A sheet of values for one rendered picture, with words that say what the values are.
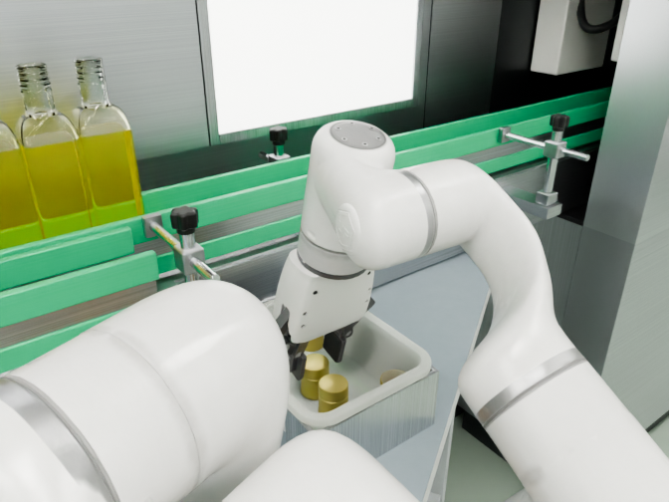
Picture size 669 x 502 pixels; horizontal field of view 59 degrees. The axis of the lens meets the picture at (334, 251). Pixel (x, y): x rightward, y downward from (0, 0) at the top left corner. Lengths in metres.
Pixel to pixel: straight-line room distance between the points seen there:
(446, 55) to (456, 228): 0.78
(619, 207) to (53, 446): 1.11
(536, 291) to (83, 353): 0.30
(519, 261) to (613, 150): 0.76
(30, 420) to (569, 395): 0.30
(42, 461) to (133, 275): 0.41
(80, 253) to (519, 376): 0.48
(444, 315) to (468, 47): 0.59
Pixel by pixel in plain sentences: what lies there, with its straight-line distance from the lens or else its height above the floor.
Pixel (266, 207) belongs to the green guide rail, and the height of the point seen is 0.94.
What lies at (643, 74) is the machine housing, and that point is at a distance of 1.19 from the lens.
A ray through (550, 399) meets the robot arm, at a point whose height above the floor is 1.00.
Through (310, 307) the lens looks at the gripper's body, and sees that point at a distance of 0.60.
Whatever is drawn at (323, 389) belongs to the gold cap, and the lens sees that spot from 0.67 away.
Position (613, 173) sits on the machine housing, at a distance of 1.24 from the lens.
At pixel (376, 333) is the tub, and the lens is 0.73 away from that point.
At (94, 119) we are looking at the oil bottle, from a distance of 0.71.
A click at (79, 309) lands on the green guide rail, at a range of 0.65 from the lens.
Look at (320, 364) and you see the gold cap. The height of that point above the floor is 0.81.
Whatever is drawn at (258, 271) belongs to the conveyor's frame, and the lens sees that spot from 0.82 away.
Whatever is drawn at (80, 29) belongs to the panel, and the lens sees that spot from 0.84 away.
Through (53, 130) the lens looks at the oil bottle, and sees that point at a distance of 0.69.
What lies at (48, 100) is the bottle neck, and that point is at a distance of 0.70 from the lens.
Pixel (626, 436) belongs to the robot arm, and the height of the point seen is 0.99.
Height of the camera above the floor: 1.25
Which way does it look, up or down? 27 degrees down
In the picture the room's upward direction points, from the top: straight up
